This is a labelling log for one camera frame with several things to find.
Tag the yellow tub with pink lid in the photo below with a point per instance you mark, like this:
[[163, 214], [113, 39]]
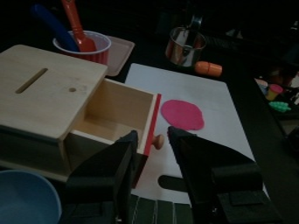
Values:
[[273, 91]]

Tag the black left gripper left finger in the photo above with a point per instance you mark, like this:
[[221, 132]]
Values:
[[107, 172]]

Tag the orange plastic cylinder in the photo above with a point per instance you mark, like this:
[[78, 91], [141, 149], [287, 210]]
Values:
[[209, 68]]

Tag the orange plastic utensil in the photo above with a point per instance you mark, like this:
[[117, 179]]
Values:
[[78, 26]]

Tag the small steel pot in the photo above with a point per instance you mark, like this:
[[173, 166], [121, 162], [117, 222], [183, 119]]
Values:
[[183, 46]]

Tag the pink plastic tray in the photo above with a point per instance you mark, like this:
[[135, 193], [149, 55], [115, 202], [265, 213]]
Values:
[[119, 54]]

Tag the red plastic cup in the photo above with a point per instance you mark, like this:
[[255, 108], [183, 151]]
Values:
[[91, 48]]

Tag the wooden drawer with red front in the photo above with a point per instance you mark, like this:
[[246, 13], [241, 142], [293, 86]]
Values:
[[117, 113]]

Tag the white cutting mat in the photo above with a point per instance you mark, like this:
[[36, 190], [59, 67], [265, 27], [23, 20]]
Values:
[[187, 96]]

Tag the light blue bowl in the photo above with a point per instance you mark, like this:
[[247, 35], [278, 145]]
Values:
[[26, 198]]

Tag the green toy grapes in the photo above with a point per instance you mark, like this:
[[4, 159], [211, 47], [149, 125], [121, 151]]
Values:
[[279, 106]]

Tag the wooden box with slot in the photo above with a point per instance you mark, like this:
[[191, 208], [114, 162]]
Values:
[[40, 99]]

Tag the flat pink dough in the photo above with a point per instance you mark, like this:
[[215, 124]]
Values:
[[183, 114]]

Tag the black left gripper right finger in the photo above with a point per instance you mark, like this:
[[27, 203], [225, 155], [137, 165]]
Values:
[[218, 175]]

